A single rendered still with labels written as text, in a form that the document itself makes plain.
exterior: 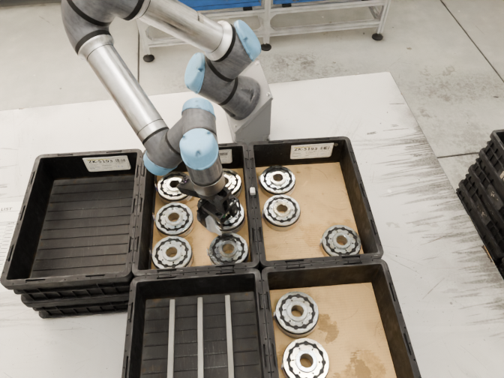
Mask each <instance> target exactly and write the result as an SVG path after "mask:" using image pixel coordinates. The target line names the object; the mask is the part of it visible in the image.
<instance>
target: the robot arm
mask: <svg viewBox="0 0 504 378"><path fill-rule="evenodd" d="M115 17H119V18H122V19H123V20H126V21H131V20H134V19H138V20H141V21H143V22H144V23H147V24H149V25H150V26H153V27H155V28H157V29H160V30H161V31H163V32H166V33H167V34H169V35H172V36H174V37H176V38H178V39H180V40H182V41H184V42H186V43H188V44H191V45H193V46H195V47H197V48H199V49H201V50H203V51H205V55H204V54H203V53H200V52H197V53H195V54H194V55H193V56H192V58H191V59H190V61H189V62H188V65H187V68H186V71H185V75H184V82H185V85H186V86H187V88H188V89H190V90H191V91H192V92H194V93H195V94H197V95H200V96H202V97H204V98H202V97H193V98H191V99H189V100H187V101H186V102H185V103H184V104H183V107H182V111H181V118H180V119H179V120H178V121H177V122H176V123H175V124H174V125H173V126H172V127H171V128H170V129H169V127H168V126H167V124H166V122H165V121H164V120H163V119H162V117H161V115H160V114H159V112H158V111H157V110H156V108H155V106H154V105H153V103H152V102H151V101H150V99H149V97H148V96H147V94H146V93H145V92H144V91H143V89H142V87H141V86H140V84H139V83H138V82H137V80H136V78H135V77H134V75H133V74H132V73H131V71H130V69H129V68H128V66H127V65H126V64H125V62H124V61H123V59H122V57H121V56H120V55H119V53H118V52H117V50H116V48H115V47H114V46H113V45H114V39H113V37H112V35H111V34H110V31H109V27H110V24H111V22H112V21H113V20H114V19H115ZM61 18H62V22H63V25H64V30H65V32H66V34H67V38H68V40H69V41H70V44H71V46H72V47H73V49H74V51H75V52H76V54H77V55H78V56H79V58H80V59H81V60H82V61H84V62H88V64H89V66H90V67H91V69H92V70H93V71H94V73H95V75H96V76H97V78H98V79H99V80H100V82H101V83H102V85H103V87H104V88H105V89H106V91H107V92H108V94H109V96H110V97H111V98H112V100H113V101H114V103H115V105H116V106H117V107H118V108H119V110H120V111H121V113H122V115H123V116H124V117H125V119H126V120H127V122H128V124H129V125H130V126H131V128H132V129H133V131H134V133H135V134H136V135H137V137H138V138H139V140H140V141H141V143H142V144H143V145H144V147H145V149H146V150H147V151H146V152H145V154H144V156H143V160H144V164H145V167H146V168H147V170H148V171H149V172H151V173H153V174H155V175H156V176H165V175H166V174H167V173H169V172H171V171H172V170H174V169H175V168H176V167H177V166H178V165H179V164H180V163H181V162H182V161H184V163H185V165H186V167H187V171H188V173H189V175H187V176H186V177H185V178H183V179H182V180H181V181H180V182H179V184H178V185H177V186H176V187H177V188H178V189H179V191H180V192H181V193H182V194H185V195H188V196H192V197H197V198H200V200H198V203H197V208H198V209H197V210H196V212H197V215H196V218H197V220H198V221H199V222H200V223H201V224H202V225H203V226H204V227H205V228H206V229H207V230H208V231H209V232H211V233H217V234H218V235H219V236H222V232H221V231H220V230H219V229H218V227H217V226H219V227H220V228H221V229H222V230H223V229H224V228H223V225H222V224H223V223H224V222H225V221H228V220H229V219H230V218H231V216H232V217H233V218H238V216H237V214H238V210H239V211H241V210H242V209H241V206H240V202H239V199H238V198H236V197H235V196H233V195H232V191H231V190H230V189H229V188H227V187H226V183H225V178H224V171H223V168H222V164H221V159H220V155H219V149H218V136H217V128H216V116H215V111H214V107H213V105H212V103H211V102H213V103H215V104H217V105H219V106H220V107H221V108H222V109H223V110H224V111H225V112H226V114H227V115H228V116H229V117H231V118H233V119H235V120H238V121H239V120H242V119H245V118H247V117H248V116H249V115H250V114H251V113H252V112H253V111H254V109H255V107H256V105H257V103H258V101H259V99H260V84H259V83H258V82H257V81H256V80H255V79H253V78H252V77H249V76H242V75H239V74H240V73H241V72H242V71H243V70H244V69H245V68H246V67H247V66H249V65H250V64H251V63H252V62H254V61H255V59H256V58H257V57H258V56H259V54H260V53H261V46H260V42H259V40H258V38H257V36H256V35H255V34H254V32H253V31H252V30H251V28H250V27H249V26H248V25H247V24H246V23H245V22H243V21H241V20H240V19H239V20H237V21H235V22H234V24H233V25H232V24H230V23H229V22H227V21H220V22H215V21H214V20H212V19H210V18H208V17H207V16H205V15H203V14H201V13H199V12H198V11H196V10H194V9H192V8H191V7H188V6H187V5H186V4H183V3H181V2H180V1H178V0H61ZM205 98H206V99H208V100H210V101H211V102H210V101H208V100H206V99H205ZM236 203H238V206H237V205H236ZM217 222H219V223H220V224H219V223H217ZM216 225H217V226H216Z"/></svg>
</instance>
